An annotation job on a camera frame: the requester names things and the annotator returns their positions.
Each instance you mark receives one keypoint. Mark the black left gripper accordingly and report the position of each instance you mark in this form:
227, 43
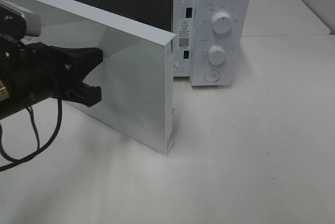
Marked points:
31, 73

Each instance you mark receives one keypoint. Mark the white microwave door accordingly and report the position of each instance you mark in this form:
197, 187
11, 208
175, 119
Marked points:
136, 75

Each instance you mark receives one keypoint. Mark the round white door button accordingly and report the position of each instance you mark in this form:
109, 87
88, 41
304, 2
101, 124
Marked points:
212, 76

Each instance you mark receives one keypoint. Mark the white timer knob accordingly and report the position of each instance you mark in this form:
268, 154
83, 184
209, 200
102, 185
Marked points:
216, 55

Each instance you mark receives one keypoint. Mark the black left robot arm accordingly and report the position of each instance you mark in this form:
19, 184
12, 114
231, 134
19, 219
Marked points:
32, 73

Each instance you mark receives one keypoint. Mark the white microwave oven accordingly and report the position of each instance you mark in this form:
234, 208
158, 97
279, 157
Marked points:
190, 21

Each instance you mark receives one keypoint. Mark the upper white power knob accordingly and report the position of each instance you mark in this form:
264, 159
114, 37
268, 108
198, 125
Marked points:
221, 22

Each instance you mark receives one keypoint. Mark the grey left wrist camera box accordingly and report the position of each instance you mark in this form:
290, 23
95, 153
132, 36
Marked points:
18, 22

